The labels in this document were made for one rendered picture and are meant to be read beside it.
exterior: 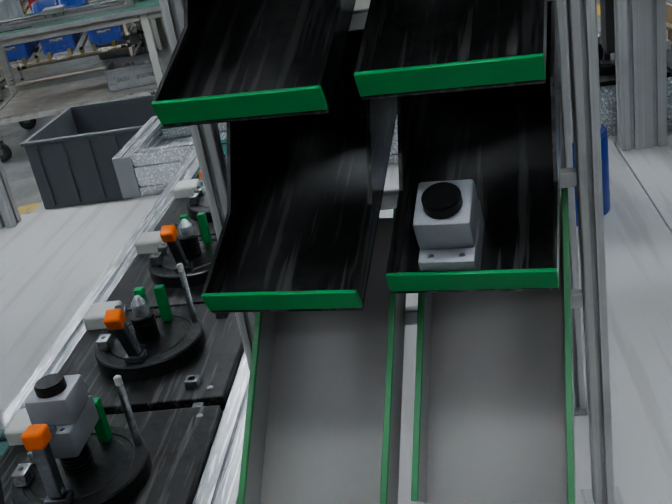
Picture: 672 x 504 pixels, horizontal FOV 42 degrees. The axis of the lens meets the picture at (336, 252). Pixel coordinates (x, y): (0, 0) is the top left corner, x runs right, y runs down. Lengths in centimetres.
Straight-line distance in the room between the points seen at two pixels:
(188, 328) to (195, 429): 20
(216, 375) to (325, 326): 27
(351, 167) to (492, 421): 26
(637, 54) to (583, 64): 110
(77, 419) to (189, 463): 12
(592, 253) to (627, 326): 46
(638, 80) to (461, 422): 118
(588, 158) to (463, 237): 16
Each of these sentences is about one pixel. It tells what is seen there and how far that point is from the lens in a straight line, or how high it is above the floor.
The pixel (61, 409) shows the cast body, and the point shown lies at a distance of 89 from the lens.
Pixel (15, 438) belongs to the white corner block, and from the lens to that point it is 106.
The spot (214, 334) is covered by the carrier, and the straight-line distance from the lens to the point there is 115.
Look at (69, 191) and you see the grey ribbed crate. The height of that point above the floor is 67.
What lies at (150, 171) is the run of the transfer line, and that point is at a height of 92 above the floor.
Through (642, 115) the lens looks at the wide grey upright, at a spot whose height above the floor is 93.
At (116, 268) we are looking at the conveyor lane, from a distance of 146.
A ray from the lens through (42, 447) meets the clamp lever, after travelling 87.
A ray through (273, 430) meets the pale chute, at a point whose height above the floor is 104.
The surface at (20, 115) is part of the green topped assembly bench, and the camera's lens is 618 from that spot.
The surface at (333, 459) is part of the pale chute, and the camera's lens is 79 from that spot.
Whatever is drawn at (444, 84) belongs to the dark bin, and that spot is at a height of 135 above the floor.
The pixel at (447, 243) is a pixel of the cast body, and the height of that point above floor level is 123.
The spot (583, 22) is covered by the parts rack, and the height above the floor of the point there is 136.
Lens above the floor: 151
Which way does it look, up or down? 24 degrees down
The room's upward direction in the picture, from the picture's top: 10 degrees counter-clockwise
